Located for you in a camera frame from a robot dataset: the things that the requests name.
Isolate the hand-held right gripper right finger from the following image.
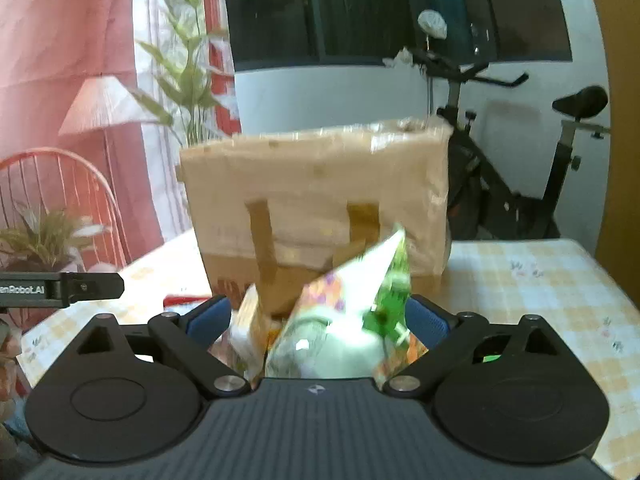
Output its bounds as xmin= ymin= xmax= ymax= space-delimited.
xmin=382 ymin=294 xmax=563 ymax=402

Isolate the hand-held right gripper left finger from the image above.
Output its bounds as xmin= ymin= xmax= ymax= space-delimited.
xmin=75 ymin=294 xmax=252 ymax=401

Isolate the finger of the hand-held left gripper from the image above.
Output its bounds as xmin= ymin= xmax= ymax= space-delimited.
xmin=60 ymin=272 xmax=125 ymax=304

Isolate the white green snack packet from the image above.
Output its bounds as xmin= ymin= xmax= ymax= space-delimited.
xmin=264 ymin=222 xmax=431 ymax=387

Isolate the taped cardboard box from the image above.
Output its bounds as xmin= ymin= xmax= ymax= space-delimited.
xmin=175 ymin=116 xmax=455 ymax=317

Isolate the red snack packet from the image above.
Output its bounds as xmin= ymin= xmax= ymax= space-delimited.
xmin=163 ymin=294 xmax=213 ymax=312

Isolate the yellow orange snack packet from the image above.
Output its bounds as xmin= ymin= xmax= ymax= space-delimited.
xmin=209 ymin=284 xmax=283 ymax=383

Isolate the small potted plant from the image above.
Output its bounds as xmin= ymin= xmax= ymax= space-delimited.
xmin=0 ymin=202 xmax=112 ymax=274

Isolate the floral patterned clothing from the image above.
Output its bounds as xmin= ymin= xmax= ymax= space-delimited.
xmin=0 ymin=317 xmax=32 ymax=461

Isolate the black exercise bike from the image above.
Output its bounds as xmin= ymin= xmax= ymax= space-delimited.
xmin=384 ymin=46 xmax=612 ymax=241

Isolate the pleated shade lamp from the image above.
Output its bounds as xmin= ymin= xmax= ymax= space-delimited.
xmin=58 ymin=76 xmax=169 ymax=137

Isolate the tall green plant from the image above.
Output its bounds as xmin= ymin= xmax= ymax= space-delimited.
xmin=127 ymin=0 xmax=237 ymax=150

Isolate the pink striped curtain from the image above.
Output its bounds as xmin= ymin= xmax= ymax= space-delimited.
xmin=0 ymin=0 xmax=242 ymax=273

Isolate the brown wooden door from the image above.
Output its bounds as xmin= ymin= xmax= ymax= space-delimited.
xmin=582 ymin=0 xmax=640 ymax=276

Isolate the white cloth cap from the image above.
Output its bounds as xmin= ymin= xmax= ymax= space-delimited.
xmin=417 ymin=10 xmax=448 ymax=39

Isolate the pink wire chair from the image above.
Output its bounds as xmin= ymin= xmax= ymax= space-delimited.
xmin=0 ymin=147 xmax=127 ymax=281

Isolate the wall-mounted television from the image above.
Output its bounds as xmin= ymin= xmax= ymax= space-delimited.
xmin=222 ymin=0 xmax=574 ymax=74

